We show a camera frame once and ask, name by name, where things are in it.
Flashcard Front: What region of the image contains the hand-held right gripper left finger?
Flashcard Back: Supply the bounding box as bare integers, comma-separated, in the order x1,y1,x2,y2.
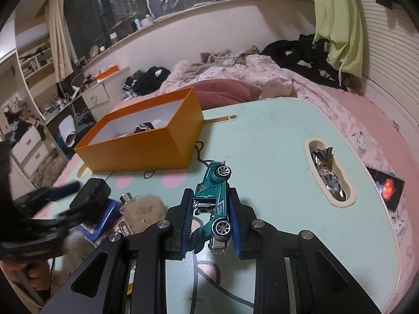
39,188,197,314

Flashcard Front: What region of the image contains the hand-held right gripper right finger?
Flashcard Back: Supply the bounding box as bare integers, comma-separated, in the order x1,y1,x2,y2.
228,186,382,314

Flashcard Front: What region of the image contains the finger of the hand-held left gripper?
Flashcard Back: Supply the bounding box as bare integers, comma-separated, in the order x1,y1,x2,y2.
13,181,81,209

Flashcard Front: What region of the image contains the blue tin box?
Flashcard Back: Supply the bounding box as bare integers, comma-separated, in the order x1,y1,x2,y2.
80,199,120,246

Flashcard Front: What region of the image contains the teal toy car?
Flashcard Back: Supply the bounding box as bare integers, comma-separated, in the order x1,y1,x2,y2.
188,160,234,255

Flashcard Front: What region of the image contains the orange cardboard box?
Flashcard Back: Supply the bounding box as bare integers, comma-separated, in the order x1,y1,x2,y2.
74,87,204,172

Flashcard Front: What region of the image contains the mint green desktop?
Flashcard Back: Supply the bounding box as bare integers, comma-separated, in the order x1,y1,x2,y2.
31,97,405,314

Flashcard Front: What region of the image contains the person's left hand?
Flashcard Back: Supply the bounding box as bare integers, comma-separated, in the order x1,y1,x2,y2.
0,258,53,298

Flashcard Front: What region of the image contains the beige fluffy earmuff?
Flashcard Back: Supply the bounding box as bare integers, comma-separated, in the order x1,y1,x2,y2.
123,194,171,236

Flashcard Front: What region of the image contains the brown paper carton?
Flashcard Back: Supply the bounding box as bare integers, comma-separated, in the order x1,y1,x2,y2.
96,214,136,247

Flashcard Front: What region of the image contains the white floor drawer unit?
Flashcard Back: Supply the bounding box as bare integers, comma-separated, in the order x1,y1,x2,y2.
11,126,49,174

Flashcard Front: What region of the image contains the grey-white fluffy earmuff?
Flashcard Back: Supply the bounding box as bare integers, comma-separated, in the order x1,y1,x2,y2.
60,231,99,275

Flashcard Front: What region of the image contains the white curved device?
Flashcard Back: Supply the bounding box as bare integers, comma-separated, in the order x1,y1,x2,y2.
59,114,78,148

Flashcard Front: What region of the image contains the black lace-trimmed cloth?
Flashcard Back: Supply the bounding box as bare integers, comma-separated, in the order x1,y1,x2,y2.
133,122,158,134

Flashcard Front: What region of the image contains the white drawer cabinet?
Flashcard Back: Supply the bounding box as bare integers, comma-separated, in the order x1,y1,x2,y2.
81,82,110,108

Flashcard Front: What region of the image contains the silver foil wrapper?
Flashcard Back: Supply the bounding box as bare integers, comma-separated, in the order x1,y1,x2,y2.
309,147,348,201

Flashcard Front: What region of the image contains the orange box on cabinet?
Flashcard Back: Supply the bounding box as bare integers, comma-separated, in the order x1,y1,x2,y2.
95,65,119,81

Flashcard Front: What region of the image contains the red pillow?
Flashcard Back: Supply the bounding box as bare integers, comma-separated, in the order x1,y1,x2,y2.
188,79,264,112

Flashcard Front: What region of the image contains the black striped clothes pile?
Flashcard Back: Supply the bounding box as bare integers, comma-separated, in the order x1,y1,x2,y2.
124,66,171,96

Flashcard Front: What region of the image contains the beige curtain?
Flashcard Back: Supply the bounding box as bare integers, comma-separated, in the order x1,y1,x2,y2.
46,0,74,82

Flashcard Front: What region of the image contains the smartphone with lit screen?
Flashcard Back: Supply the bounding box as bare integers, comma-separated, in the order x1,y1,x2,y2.
365,166,405,212

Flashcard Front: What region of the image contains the pink bed sheet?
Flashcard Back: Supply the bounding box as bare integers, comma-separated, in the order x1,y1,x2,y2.
322,85,419,177

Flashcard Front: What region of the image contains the large black clothes pile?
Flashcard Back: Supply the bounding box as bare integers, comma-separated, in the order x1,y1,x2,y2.
260,33,348,89

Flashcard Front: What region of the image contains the green hanging garment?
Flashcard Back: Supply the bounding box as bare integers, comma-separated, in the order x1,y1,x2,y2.
312,0,365,79

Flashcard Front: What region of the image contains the white wall shelf unit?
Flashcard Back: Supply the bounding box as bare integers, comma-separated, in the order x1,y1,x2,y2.
15,23,54,79

